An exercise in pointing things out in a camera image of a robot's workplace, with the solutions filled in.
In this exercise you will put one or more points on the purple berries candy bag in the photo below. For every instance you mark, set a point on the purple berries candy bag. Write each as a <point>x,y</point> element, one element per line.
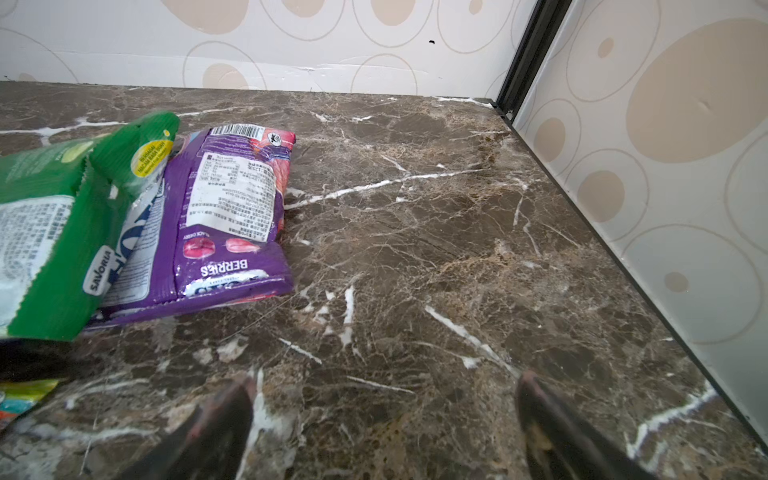
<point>212,235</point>

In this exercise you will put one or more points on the teal spring candy bag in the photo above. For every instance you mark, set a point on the teal spring candy bag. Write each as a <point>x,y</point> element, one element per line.
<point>17,398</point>

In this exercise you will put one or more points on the green snack bag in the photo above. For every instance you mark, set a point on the green snack bag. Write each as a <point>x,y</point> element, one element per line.
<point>71,213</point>

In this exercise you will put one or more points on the black vertical frame post right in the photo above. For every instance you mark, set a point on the black vertical frame post right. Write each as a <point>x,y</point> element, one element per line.
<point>543,25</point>

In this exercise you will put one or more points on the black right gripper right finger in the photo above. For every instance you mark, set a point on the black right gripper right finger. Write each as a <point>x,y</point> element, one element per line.
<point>560,444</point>

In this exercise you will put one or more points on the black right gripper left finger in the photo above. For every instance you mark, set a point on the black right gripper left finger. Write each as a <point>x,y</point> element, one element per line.
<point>209,444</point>

